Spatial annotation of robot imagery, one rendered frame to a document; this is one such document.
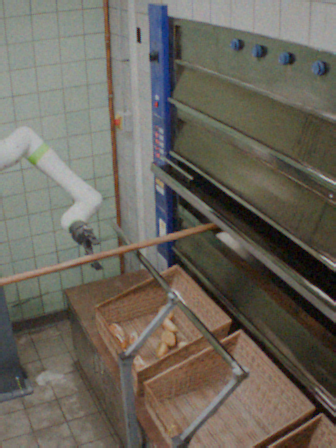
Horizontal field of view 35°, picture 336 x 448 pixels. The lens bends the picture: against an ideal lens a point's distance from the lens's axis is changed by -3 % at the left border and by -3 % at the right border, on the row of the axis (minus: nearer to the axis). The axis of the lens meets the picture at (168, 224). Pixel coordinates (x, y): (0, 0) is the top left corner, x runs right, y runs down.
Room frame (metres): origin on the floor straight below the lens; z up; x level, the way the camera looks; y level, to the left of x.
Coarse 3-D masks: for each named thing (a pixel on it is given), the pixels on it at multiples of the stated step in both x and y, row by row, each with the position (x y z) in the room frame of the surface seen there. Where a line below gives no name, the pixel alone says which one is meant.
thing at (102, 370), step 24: (72, 288) 2.68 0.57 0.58; (96, 288) 2.68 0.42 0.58; (120, 288) 2.67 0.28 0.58; (144, 288) 2.67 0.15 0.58; (72, 312) 2.56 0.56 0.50; (96, 336) 2.23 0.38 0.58; (96, 360) 2.19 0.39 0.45; (96, 384) 2.26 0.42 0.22; (120, 384) 1.87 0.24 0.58; (120, 408) 1.89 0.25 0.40; (144, 408) 1.72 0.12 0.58; (120, 432) 1.94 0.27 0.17; (144, 432) 1.59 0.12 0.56
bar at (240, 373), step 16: (112, 224) 2.33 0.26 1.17; (128, 240) 2.17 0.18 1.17; (176, 304) 1.69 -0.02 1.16; (160, 320) 1.70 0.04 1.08; (192, 320) 1.58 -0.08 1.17; (144, 336) 1.67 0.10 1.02; (208, 336) 1.48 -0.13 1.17; (128, 352) 1.65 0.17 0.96; (224, 352) 1.39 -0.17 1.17; (128, 368) 1.63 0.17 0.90; (240, 368) 1.31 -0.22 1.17; (128, 384) 1.63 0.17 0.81; (128, 400) 1.63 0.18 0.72; (224, 400) 1.27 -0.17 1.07; (128, 416) 1.62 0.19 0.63; (208, 416) 1.24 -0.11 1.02; (128, 432) 1.63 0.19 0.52; (192, 432) 1.22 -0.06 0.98
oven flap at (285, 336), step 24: (192, 240) 2.41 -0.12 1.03; (192, 264) 2.31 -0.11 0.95; (216, 264) 2.18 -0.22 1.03; (216, 288) 2.10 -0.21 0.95; (240, 288) 1.99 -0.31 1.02; (240, 312) 1.91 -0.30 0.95; (264, 312) 1.81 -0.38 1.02; (264, 336) 1.73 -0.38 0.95; (288, 336) 1.66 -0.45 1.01; (312, 336) 1.57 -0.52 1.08; (288, 360) 1.58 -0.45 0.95; (312, 360) 1.51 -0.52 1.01; (312, 384) 1.44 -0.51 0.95
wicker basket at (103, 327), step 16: (176, 272) 2.46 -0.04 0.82; (160, 288) 2.43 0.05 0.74; (176, 288) 2.42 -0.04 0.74; (192, 288) 2.30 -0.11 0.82; (112, 304) 2.32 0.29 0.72; (128, 304) 2.36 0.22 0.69; (160, 304) 2.43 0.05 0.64; (192, 304) 2.26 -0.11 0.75; (208, 304) 2.15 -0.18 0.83; (112, 320) 2.32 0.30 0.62; (128, 320) 2.35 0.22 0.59; (144, 320) 2.35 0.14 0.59; (176, 320) 2.33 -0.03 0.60; (208, 320) 2.11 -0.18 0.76; (224, 320) 2.02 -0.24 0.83; (112, 336) 2.05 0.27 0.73; (128, 336) 2.22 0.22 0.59; (160, 336) 2.21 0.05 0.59; (176, 336) 2.21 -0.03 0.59; (192, 336) 2.18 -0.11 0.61; (224, 336) 1.97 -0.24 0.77; (112, 352) 2.08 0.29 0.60; (144, 352) 2.09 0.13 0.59; (176, 352) 1.87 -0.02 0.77; (192, 352) 1.90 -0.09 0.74; (144, 368) 1.80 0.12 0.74; (160, 368) 1.84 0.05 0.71
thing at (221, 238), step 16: (192, 208) 2.46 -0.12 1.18; (224, 240) 2.13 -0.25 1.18; (240, 256) 1.99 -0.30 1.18; (256, 272) 1.88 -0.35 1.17; (272, 272) 1.86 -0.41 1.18; (272, 288) 1.77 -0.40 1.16; (288, 288) 1.74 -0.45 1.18; (288, 304) 1.67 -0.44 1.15; (304, 304) 1.63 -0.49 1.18; (320, 320) 1.53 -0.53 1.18
